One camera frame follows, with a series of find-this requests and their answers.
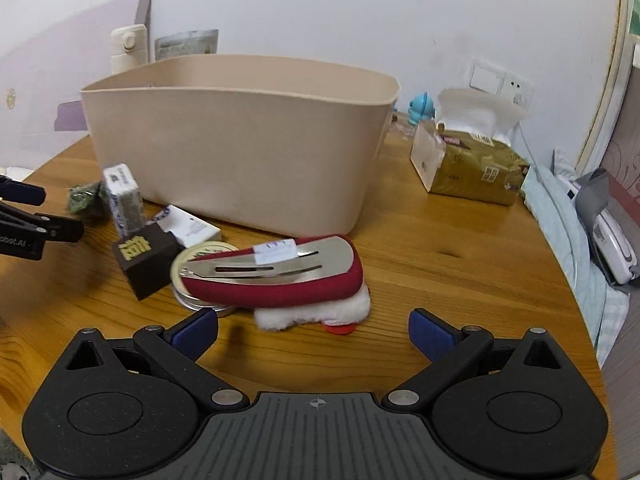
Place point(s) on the green wrapped candy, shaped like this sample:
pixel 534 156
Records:
pixel 85 201

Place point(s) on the round metal tin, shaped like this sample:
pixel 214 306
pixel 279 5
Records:
pixel 186 291

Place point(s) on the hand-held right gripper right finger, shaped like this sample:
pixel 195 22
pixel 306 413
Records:
pixel 431 336

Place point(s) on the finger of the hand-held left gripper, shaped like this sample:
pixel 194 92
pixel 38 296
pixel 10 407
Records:
pixel 20 191
pixel 55 227

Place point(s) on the grey white upright packet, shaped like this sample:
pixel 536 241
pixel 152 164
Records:
pixel 124 200

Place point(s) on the dark brown house-shaped block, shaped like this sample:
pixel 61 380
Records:
pixel 147 267

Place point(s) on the red furry hair clip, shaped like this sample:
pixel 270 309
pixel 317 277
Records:
pixel 280 285

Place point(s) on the white wall switch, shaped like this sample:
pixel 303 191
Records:
pixel 486 77

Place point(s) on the grey framed picture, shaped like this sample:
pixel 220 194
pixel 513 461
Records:
pixel 185 45

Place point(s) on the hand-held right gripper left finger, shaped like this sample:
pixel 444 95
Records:
pixel 192 336

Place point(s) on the blue toy figure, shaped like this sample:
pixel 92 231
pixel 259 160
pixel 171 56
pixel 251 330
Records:
pixel 421 110

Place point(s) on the white and grey device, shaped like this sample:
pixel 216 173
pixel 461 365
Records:
pixel 607 240

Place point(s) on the gold tissue pack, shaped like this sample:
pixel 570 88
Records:
pixel 475 170

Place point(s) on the beige plastic storage bin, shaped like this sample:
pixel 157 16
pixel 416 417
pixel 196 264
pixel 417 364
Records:
pixel 240 160

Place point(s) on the light blue checked blanket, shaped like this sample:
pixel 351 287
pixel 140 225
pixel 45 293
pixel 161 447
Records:
pixel 560 230

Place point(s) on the cream thermos bottle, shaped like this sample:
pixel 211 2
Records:
pixel 127 50

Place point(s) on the white wall socket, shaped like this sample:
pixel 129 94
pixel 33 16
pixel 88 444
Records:
pixel 519 90

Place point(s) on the lilac wooden board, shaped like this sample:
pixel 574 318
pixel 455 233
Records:
pixel 55 75

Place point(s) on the small red disc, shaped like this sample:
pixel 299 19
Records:
pixel 339 329

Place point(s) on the small white box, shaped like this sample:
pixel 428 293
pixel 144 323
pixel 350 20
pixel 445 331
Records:
pixel 192 227

